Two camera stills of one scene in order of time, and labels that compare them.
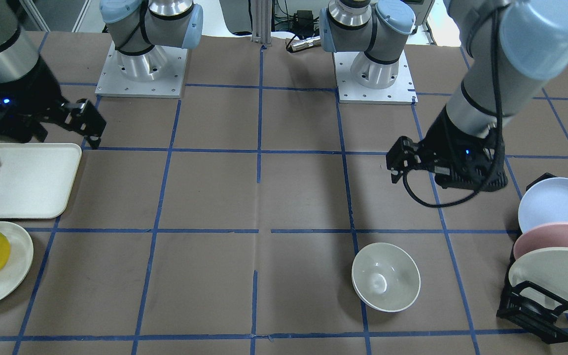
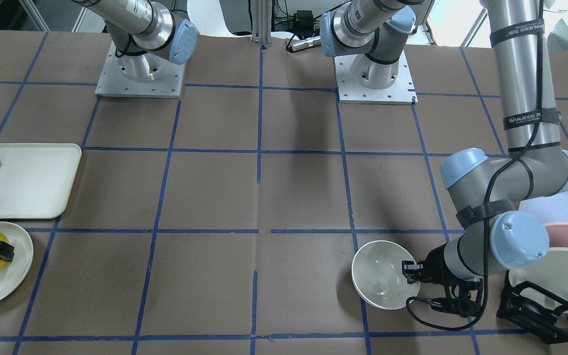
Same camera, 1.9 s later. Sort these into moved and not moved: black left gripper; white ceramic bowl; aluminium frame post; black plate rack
Moved: black left gripper
Not moved: black plate rack; white ceramic bowl; aluminium frame post
